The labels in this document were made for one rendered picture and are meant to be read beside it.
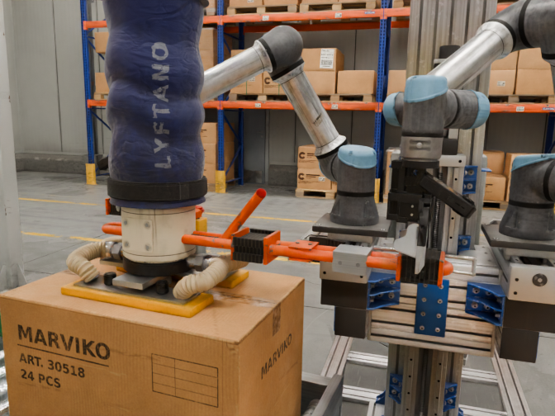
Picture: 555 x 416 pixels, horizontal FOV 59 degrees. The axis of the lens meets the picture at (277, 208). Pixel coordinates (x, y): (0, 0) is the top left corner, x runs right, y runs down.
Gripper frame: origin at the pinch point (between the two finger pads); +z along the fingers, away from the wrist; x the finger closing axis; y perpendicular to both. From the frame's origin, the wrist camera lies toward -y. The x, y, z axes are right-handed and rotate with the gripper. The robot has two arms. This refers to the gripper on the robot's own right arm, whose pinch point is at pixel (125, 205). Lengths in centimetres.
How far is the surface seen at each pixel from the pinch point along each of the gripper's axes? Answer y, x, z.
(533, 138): 202, 830, -6
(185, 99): 39, -29, -31
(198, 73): 40, -26, -37
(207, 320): 51, -40, 12
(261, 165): -285, 785, 69
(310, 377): 59, 7, 48
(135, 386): 37, -46, 27
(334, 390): 68, 1, 46
